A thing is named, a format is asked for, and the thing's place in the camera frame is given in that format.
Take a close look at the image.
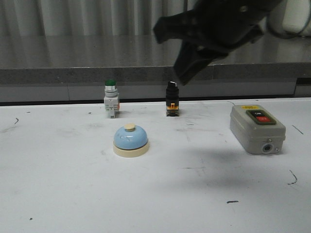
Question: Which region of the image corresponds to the grey stone counter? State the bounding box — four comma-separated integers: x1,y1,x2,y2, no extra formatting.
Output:
0,34,311,103

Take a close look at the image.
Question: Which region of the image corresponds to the grey on off switch box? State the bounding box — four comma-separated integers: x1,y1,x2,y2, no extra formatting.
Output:
230,105,286,154

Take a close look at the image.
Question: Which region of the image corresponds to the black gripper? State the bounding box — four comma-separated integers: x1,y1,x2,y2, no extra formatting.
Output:
154,0,280,85

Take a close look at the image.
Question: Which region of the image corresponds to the blue and cream call bell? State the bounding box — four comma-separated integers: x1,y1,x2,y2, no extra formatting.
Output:
113,123,150,158

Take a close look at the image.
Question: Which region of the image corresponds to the green push button switch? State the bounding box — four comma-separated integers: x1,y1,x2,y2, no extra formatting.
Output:
104,80,120,118

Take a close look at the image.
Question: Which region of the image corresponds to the black selector switch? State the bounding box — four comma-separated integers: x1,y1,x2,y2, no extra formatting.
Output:
166,81,179,117

